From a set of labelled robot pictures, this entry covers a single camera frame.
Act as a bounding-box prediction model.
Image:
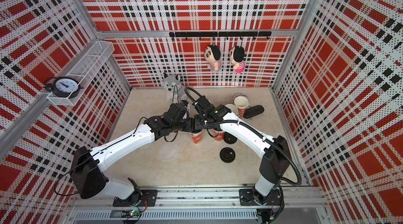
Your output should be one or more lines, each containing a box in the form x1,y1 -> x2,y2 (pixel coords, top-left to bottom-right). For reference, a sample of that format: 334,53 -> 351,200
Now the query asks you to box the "red paper cup front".
213,130 -> 225,141

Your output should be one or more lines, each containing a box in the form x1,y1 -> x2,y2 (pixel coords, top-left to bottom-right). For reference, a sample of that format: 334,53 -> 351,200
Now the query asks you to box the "red paper cup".
225,104 -> 238,114
190,131 -> 203,144
213,130 -> 225,141
234,96 -> 249,118

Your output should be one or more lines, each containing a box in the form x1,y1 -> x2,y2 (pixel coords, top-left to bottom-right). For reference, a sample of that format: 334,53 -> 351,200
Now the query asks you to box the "black lid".
219,147 -> 236,163
223,132 -> 238,144

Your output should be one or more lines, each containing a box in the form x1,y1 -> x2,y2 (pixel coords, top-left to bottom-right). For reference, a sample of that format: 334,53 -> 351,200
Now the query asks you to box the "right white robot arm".
191,96 -> 302,205

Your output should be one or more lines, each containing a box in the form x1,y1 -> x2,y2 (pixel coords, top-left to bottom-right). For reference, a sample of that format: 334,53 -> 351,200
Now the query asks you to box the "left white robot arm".
69,100 -> 193,201

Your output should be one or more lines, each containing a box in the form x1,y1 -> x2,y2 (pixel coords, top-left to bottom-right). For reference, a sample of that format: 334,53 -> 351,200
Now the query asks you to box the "grey white husky plush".
163,73 -> 188,102

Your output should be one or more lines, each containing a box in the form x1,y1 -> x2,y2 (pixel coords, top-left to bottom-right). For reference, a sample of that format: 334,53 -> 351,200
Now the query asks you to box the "black oblong case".
243,105 -> 264,119

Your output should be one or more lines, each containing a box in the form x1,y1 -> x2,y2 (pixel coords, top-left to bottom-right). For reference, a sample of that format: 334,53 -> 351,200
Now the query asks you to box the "boy doll striped shirt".
204,45 -> 222,72

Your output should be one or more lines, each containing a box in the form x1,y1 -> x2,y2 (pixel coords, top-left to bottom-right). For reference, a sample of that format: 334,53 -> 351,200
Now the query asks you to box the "boy doll pink shirt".
229,46 -> 246,74

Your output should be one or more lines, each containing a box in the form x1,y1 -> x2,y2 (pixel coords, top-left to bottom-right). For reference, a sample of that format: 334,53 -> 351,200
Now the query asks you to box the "black round clock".
44,77 -> 82,99

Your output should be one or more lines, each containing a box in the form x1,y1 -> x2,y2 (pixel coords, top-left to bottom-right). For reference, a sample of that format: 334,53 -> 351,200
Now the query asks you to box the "black hook rail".
169,31 -> 272,39

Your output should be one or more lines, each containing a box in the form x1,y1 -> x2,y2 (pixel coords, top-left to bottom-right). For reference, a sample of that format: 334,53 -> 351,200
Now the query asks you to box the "white wire basket shelf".
47,40 -> 114,106

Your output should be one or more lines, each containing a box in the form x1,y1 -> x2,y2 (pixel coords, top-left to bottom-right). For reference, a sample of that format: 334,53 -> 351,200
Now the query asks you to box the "metal base rail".
62,184 -> 333,224

